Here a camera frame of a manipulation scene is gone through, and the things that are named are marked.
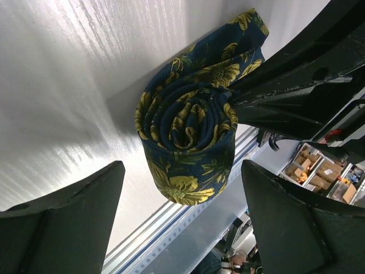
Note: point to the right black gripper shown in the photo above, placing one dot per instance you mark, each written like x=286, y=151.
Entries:
x=295, y=93

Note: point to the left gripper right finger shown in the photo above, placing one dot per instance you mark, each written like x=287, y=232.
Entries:
x=298, y=231

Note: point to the blue yellow floral tie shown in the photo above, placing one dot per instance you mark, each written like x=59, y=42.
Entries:
x=185, y=118

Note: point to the background storage shelves with boxes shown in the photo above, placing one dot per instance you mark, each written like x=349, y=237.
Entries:
x=314, y=171

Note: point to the white slotted cable duct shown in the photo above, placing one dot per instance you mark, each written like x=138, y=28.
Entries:
x=190, y=235

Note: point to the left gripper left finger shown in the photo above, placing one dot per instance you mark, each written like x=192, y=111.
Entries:
x=66, y=231

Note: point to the aluminium mounting rail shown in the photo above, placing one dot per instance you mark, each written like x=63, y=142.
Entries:
x=169, y=216

